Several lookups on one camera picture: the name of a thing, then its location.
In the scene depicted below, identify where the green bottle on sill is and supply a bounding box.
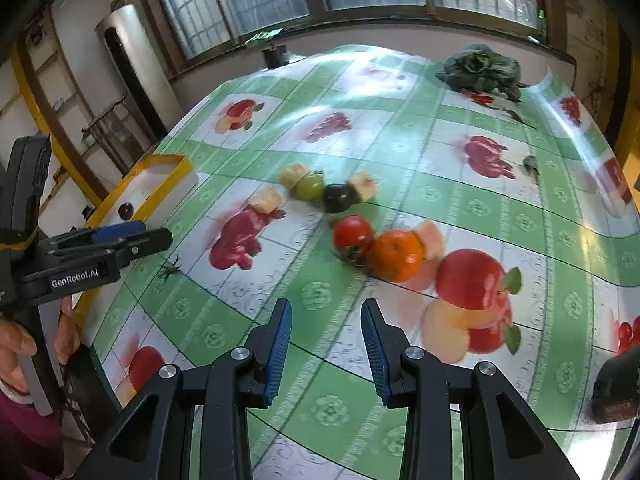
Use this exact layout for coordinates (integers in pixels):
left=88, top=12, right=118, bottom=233
left=537, top=9, right=546, bottom=34

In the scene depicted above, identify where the wooden chair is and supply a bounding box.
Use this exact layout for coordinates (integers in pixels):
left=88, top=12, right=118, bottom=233
left=81, top=93, right=156, bottom=176

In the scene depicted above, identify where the green tomato stem calyx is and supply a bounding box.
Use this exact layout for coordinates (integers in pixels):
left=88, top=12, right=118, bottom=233
left=158, top=255, right=181, bottom=282

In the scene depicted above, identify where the dark plum by corn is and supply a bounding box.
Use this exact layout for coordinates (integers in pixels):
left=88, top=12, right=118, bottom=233
left=321, top=183, right=358, bottom=214

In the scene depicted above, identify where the small loose leaf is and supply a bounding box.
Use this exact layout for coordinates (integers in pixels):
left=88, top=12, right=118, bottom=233
left=522, top=155, right=539, bottom=183

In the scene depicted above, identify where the green cloth on sill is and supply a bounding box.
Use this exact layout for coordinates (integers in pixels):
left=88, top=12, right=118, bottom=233
left=244, top=28, right=282, bottom=49

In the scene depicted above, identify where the green grape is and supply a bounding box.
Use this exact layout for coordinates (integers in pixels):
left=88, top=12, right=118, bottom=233
left=294, top=172, right=326, bottom=202

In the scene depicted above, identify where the corn cob piece back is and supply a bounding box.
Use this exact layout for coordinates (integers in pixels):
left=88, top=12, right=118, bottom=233
left=279, top=162, right=310, bottom=190

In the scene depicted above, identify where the red tomato on table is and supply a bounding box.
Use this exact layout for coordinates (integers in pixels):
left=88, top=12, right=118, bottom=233
left=332, top=214, right=374, bottom=260

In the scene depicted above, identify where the green leafy vegetable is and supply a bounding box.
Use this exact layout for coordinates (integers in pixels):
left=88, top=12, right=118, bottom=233
left=435, top=44, right=522, bottom=102

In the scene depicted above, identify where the person left hand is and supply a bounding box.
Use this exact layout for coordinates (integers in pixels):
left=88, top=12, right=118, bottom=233
left=0, top=296, right=82, bottom=396

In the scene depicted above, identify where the dark plum in box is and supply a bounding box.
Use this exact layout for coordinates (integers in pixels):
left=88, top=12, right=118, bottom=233
left=117, top=202, right=134, bottom=221

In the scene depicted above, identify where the loose green leaf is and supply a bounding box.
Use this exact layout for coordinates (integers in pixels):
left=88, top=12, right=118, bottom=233
left=503, top=108, right=535, bottom=129

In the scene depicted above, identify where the orange tangerine on table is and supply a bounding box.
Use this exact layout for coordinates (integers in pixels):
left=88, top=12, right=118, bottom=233
left=366, top=230, right=425, bottom=283

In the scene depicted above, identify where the yellow rimmed white box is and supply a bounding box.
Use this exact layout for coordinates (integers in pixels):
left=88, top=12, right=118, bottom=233
left=75, top=154, right=198, bottom=347

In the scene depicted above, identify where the metal water heater cylinder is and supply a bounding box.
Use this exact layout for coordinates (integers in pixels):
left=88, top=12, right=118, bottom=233
left=96, top=4, right=183, bottom=142

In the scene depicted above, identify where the black pot on sill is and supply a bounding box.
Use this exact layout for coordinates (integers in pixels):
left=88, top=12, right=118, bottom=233
left=262, top=44, right=290, bottom=70

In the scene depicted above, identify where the corn cob piece right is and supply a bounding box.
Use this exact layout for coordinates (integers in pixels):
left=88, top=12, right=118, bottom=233
left=347, top=171, right=378, bottom=202

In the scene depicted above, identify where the green fruit print tablecloth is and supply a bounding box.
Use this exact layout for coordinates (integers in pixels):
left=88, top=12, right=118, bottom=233
left=85, top=46, right=639, bottom=479

